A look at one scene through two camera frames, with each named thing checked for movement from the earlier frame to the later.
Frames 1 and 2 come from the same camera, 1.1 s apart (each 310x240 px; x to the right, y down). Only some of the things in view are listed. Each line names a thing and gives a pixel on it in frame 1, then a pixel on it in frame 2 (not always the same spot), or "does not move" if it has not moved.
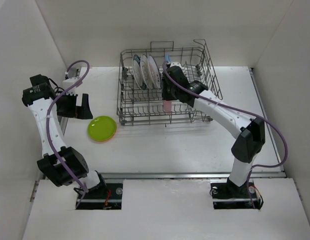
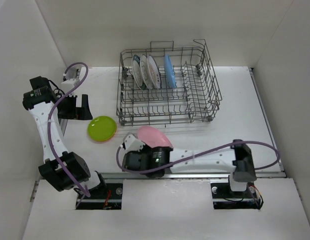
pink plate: x=167 y=106 → x=153 y=137
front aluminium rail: x=186 y=175 does not move
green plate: x=101 y=128 does not move
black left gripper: x=82 y=112 does not move
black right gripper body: x=169 y=92 → x=146 y=148
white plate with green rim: x=137 y=72 does not move
